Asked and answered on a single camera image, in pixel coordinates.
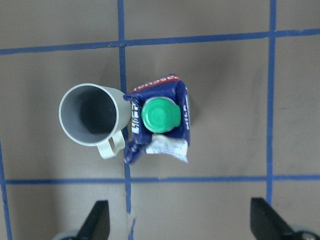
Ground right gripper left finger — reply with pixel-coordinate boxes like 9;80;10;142
74;200;110;240

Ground white ribbed mug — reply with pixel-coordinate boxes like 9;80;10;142
58;83;132;159

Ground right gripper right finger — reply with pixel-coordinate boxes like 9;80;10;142
250;197;294;240

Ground blue white milk carton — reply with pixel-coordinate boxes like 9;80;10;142
123;74;191;164

